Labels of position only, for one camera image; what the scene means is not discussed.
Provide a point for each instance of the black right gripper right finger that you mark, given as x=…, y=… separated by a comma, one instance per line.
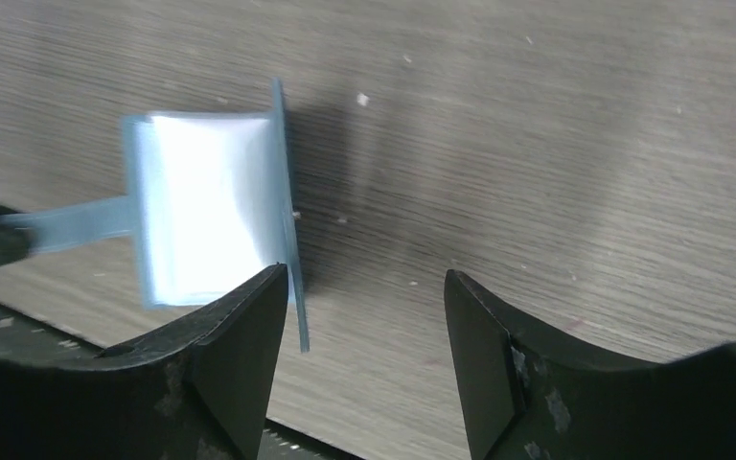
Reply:
x=529, y=390

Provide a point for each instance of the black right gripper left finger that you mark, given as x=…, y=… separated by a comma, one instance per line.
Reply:
x=195, y=388

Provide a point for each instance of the blue card holder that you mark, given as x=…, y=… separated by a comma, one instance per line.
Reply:
x=208, y=204

